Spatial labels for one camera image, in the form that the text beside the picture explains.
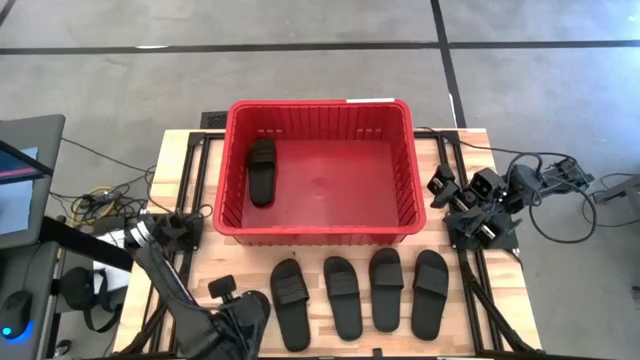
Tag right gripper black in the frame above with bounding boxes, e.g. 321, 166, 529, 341
429, 164, 508, 250

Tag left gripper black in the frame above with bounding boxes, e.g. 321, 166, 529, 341
207, 273, 272, 351

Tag black slide sandal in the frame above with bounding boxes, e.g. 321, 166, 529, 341
246, 136, 278, 209
322, 256, 364, 342
368, 247, 405, 333
269, 257, 312, 353
410, 249, 450, 342

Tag red plastic bin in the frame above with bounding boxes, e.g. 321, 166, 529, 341
212, 98, 427, 247

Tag white paper sheet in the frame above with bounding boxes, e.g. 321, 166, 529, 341
92, 227, 134, 296

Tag grey metal stand leg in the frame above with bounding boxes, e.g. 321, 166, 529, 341
593, 172, 640, 207

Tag black desk bar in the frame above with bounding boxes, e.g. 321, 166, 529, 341
38, 215, 135, 274

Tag black floor grate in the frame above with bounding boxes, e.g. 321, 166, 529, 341
199, 110, 229, 130

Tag grey desk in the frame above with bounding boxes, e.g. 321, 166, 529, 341
0, 242, 64, 360

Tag black computer mouse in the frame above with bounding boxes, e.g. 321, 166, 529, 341
0, 289, 35, 341

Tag grey monitor with blue screen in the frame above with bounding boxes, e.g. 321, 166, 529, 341
0, 113, 67, 251

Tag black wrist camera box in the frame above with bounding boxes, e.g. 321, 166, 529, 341
469, 167, 507, 202

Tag black metal frame rails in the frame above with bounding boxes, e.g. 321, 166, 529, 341
119, 130, 226, 357
414, 128, 541, 357

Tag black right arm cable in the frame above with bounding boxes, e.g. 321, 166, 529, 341
527, 174, 599, 246

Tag tangled black cable bundle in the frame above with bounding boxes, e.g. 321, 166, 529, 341
49, 169, 161, 231

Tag black strap bag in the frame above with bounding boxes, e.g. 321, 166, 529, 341
58, 265, 127, 334

